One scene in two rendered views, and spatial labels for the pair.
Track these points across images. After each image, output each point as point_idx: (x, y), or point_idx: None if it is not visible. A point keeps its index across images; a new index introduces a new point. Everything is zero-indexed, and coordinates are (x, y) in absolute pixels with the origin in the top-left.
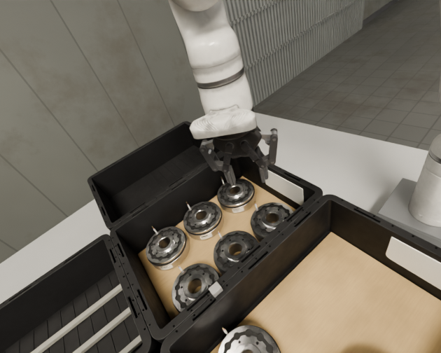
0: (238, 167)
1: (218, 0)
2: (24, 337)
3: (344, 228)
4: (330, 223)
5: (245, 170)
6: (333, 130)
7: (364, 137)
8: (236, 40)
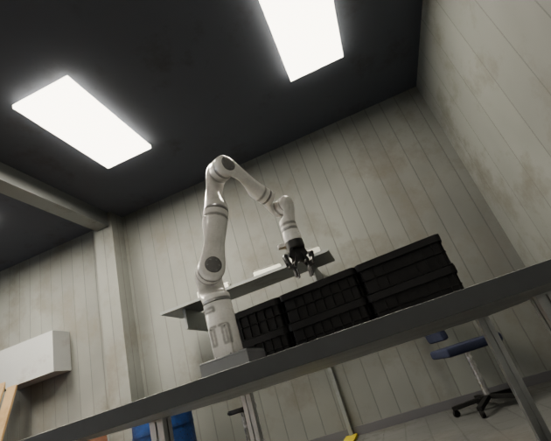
0: (357, 286)
1: (275, 216)
2: None
3: (272, 318)
4: (280, 318)
5: (349, 290)
6: (349, 328)
7: (296, 346)
8: (279, 223)
